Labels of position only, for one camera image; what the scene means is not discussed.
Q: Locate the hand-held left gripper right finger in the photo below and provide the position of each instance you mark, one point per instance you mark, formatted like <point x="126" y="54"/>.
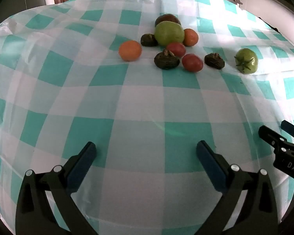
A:
<point x="209" y="166"/>

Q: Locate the dark brown water chestnut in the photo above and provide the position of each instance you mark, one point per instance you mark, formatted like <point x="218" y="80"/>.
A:
<point x="166" y="60"/>
<point x="214" y="60"/>
<point x="149" y="40"/>

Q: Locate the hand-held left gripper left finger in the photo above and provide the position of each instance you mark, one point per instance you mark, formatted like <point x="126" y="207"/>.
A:
<point x="82" y="166"/>

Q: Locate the small orange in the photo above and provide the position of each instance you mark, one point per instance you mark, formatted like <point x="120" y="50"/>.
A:
<point x="191" y="37"/>

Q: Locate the large green tomato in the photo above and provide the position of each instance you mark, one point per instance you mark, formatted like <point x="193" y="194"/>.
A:
<point x="168" y="33"/>

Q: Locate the small green tomato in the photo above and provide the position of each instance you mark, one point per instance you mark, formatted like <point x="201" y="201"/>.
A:
<point x="246" y="60"/>

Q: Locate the large orange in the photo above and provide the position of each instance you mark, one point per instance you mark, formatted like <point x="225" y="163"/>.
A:
<point x="129" y="51"/>

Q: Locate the dark purple tomato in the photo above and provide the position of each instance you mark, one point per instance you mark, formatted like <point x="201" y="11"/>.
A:
<point x="167" y="18"/>

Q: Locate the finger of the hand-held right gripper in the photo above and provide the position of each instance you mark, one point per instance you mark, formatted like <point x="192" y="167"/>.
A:
<point x="292" y="129"/>
<point x="269" y="135"/>

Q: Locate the red tomato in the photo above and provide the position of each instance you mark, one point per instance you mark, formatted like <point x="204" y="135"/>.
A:
<point x="192" y="62"/>
<point x="176" y="49"/>

